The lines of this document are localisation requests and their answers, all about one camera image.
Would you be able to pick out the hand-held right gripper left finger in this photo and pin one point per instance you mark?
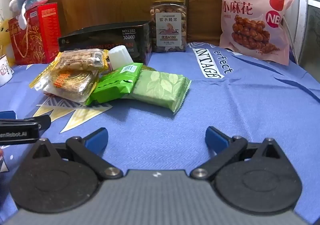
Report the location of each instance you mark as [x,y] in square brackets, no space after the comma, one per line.
[96,137]

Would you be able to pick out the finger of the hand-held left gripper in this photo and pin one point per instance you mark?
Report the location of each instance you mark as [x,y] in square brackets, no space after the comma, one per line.
[41,122]
[7,115]

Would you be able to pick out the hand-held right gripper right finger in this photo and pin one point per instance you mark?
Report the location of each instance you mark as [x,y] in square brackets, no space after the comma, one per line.
[216,138]

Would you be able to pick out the small white plastic bottle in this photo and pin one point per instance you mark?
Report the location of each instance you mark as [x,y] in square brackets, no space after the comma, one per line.
[120,58]

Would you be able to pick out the white mug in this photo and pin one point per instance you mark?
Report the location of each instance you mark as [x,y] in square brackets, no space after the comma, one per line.
[5,71]

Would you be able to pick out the clear sesame candy packet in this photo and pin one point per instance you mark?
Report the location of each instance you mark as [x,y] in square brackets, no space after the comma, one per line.
[70,82]

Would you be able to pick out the bright green snack packet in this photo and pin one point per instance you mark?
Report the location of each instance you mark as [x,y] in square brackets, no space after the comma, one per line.
[112,84]

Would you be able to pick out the clear peanut candy packet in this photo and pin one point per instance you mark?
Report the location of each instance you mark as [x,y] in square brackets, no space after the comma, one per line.
[80,59]

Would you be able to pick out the flat pink packet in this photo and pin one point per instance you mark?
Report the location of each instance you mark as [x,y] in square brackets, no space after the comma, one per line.
[108,63]

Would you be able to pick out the pale green leaf-print packet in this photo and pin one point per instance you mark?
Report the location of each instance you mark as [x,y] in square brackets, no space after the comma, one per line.
[160,87]

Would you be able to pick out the yellow plush toy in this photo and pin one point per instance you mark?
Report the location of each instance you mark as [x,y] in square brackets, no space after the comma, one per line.
[3,37]

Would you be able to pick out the red gift box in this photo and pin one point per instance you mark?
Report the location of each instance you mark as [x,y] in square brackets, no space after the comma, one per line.
[37,37]

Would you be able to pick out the black cardboard box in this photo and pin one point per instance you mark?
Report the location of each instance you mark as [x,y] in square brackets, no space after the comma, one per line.
[100,37]

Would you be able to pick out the clear nut jar gold lid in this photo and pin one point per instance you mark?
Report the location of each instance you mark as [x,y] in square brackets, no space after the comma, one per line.
[168,27]

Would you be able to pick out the large pink snack bag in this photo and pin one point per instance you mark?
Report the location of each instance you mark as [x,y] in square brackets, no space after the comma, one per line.
[252,22]

